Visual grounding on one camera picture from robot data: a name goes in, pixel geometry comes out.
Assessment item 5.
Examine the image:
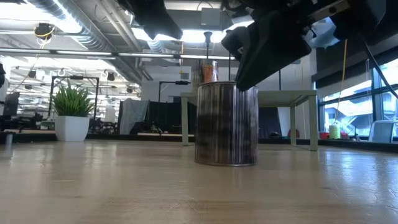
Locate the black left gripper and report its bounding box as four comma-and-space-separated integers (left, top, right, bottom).
117, 0, 184, 41

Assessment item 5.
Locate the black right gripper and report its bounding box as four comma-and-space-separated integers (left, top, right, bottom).
221, 0, 346, 92

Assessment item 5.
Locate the metal can with orange label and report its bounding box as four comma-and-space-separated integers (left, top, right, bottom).
191, 58, 220, 93

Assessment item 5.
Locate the silver metal can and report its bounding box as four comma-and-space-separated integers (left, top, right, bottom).
194, 80, 259, 167

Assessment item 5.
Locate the grey ceiling box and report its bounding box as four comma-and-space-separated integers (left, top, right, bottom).
200, 7, 222, 27

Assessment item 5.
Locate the pale green perforated metal shelf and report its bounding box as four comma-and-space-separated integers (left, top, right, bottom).
180, 90, 318, 152

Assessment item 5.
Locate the long ceiling light tube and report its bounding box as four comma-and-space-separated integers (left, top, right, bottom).
0, 48, 237, 62

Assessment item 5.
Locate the grey draped cloth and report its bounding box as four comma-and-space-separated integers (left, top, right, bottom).
119, 98, 149, 135

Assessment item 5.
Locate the yellow-green bottle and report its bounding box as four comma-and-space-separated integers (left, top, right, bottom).
329, 123, 341, 140

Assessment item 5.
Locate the green plant in white pot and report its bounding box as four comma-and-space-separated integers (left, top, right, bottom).
51, 81, 95, 142

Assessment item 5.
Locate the white chair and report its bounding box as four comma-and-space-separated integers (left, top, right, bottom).
368, 120, 396, 144

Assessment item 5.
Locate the black metal frame stand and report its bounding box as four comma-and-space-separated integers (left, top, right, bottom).
49, 75, 100, 121

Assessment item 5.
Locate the black yellow ceiling cable reel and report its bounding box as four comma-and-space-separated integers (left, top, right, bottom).
33, 22, 55, 41

